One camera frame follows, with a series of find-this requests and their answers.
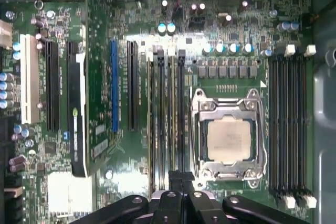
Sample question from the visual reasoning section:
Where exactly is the CPU socket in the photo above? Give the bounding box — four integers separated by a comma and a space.
191, 87, 266, 188

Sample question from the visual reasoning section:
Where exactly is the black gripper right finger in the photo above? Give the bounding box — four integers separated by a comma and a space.
182, 172, 312, 224

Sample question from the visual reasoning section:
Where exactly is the RAM slot with white latches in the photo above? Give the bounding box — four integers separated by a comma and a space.
166, 46, 177, 175
296, 44, 318, 209
277, 44, 296, 209
144, 49, 158, 196

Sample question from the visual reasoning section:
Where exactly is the black graphics card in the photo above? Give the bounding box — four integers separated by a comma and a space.
67, 0, 111, 179

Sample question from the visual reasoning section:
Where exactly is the metal locking lever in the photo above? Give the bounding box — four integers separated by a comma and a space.
189, 95, 197, 176
251, 89, 268, 183

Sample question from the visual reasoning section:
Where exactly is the black expansion slot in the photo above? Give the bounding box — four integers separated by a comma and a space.
127, 40, 140, 132
45, 40, 60, 132
66, 40, 79, 62

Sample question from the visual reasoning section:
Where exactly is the blue expansion slot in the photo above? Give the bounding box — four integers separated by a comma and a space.
109, 39, 119, 132

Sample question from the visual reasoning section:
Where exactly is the metal socket cover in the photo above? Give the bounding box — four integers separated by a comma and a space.
195, 97, 260, 182

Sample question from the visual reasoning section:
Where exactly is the green motherboard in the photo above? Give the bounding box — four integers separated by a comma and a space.
0, 0, 316, 224

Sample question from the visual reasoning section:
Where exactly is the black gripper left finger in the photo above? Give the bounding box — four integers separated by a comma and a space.
69, 170, 184, 224

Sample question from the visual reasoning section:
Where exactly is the black fan connector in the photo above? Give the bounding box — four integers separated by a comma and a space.
189, 15, 207, 30

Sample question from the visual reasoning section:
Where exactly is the silver chipset heat sink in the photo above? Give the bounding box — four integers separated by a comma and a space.
46, 172, 93, 220

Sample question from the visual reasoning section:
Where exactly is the silver CPU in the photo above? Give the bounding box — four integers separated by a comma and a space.
206, 121, 252, 162

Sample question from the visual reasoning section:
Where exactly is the white expansion slot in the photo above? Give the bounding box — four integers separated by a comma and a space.
20, 34, 40, 125

